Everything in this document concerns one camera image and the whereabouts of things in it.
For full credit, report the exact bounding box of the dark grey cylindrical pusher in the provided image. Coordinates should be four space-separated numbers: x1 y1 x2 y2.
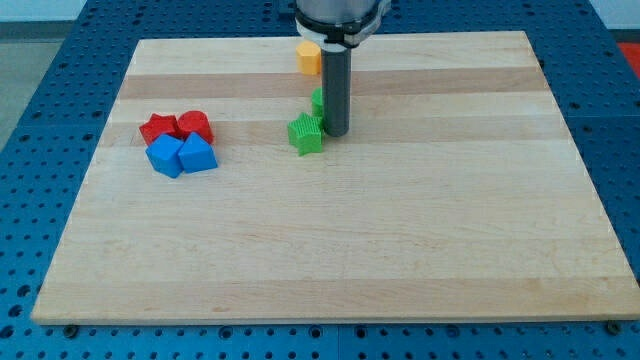
321 50 351 137

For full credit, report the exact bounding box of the wooden board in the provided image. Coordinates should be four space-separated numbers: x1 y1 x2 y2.
32 31 639 326

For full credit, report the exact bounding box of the red star block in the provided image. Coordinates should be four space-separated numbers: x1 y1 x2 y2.
139 113 181 145

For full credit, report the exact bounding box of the blue cube block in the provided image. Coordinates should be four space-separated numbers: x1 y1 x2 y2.
145 134 184 178

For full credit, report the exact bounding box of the green star block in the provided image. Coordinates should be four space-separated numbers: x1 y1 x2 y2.
287 112 323 156

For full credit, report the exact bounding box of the blue triangular block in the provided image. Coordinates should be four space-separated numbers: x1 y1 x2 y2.
178 133 218 173

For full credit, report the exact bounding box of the red cylinder block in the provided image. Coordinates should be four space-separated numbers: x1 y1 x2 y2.
177 110 215 144

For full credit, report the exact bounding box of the green block behind pusher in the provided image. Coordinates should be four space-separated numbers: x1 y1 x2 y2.
311 87 324 117

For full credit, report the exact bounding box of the yellow hexagon block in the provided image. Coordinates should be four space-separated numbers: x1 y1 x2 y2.
295 40 321 75

